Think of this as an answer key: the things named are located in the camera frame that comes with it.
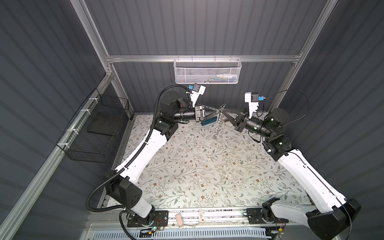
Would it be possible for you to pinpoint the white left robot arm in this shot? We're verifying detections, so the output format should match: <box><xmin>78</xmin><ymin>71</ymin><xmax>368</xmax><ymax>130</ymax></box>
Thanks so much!
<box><xmin>104</xmin><ymin>85</ymin><xmax>215</xmax><ymax>225</ymax></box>

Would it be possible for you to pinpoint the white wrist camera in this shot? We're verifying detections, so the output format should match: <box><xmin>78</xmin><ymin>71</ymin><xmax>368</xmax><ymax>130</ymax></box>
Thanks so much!
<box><xmin>188</xmin><ymin>84</ymin><xmax>206</xmax><ymax>108</ymax></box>
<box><xmin>245</xmin><ymin>92</ymin><xmax>266</xmax><ymax>119</ymax></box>

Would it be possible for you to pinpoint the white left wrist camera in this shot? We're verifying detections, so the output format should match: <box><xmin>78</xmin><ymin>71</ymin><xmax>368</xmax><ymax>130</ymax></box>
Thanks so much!
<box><xmin>188</xmin><ymin>84</ymin><xmax>206</xmax><ymax>108</ymax></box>

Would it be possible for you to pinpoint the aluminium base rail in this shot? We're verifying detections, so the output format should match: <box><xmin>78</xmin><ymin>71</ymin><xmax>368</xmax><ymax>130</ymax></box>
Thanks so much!
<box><xmin>86</xmin><ymin>205</ymin><xmax>326</xmax><ymax>230</ymax></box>

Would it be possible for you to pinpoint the teal stapler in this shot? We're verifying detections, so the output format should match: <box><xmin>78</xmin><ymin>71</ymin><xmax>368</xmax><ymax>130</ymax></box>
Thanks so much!
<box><xmin>201</xmin><ymin>117</ymin><xmax>218</xmax><ymax>126</ymax></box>

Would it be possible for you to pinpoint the white wire mesh basket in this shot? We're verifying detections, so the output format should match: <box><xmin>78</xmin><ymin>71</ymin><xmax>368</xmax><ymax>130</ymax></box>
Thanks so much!
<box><xmin>173</xmin><ymin>57</ymin><xmax>242</xmax><ymax>85</ymax></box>

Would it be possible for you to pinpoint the black wire wall basket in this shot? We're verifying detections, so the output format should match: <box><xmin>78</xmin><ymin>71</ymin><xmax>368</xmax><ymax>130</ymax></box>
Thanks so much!
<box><xmin>57</xmin><ymin>90</ymin><xmax>130</xmax><ymax>164</ymax></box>

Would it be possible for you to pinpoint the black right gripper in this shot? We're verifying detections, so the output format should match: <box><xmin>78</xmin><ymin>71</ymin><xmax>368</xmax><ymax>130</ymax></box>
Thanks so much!
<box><xmin>222</xmin><ymin>109</ymin><xmax>272</xmax><ymax>141</ymax></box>

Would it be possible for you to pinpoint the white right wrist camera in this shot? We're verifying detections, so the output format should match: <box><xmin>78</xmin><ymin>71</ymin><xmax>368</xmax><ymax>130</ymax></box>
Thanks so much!
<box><xmin>245</xmin><ymin>92</ymin><xmax>266</xmax><ymax>119</ymax></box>

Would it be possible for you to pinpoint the black corrugated cable conduit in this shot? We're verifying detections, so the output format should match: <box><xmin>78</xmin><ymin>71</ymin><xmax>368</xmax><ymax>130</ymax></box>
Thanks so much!
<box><xmin>85</xmin><ymin>84</ymin><xmax>190</xmax><ymax>240</ymax></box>

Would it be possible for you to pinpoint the black right camera cable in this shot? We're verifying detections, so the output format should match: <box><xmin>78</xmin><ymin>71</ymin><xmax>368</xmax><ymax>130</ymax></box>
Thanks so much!
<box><xmin>257</xmin><ymin>89</ymin><xmax>310</xmax><ymax>127</ymax></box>

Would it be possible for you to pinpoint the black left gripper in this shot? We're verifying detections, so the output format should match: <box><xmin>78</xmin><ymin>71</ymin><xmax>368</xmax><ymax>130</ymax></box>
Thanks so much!
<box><xmin>171</xmin><ymin>104</ymin><xmax>218</xmax><ymax>125</ymax></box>

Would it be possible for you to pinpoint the silver metal carabiner key holder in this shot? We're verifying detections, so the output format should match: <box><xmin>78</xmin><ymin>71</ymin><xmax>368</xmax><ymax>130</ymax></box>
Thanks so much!
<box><xmin>214</xmin><ymin>104</ymin><xmax>226</xmax><ymax>140</ymax></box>

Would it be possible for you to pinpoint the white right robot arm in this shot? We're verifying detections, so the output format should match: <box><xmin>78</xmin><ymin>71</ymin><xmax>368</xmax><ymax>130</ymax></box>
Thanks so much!
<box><xmin>223</xmin><ymin>108</ymin><xmax>361</xmax><ymax>240</ymax></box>

